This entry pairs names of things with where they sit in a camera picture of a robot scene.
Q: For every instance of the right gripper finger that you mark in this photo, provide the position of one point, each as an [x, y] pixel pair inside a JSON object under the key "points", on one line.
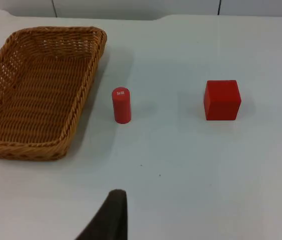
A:
{"points": [[110, 220]]}

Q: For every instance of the red cube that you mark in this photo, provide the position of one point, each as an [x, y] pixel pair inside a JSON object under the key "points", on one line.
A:
{"points": [[222, 101]]}

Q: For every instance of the brown wicker basket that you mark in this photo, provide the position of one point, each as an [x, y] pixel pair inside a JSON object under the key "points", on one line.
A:
{"points": [[35, 100]]}

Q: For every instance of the red cylinder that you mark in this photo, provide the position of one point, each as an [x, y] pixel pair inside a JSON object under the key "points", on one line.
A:
{"points": [[121, 106]]}

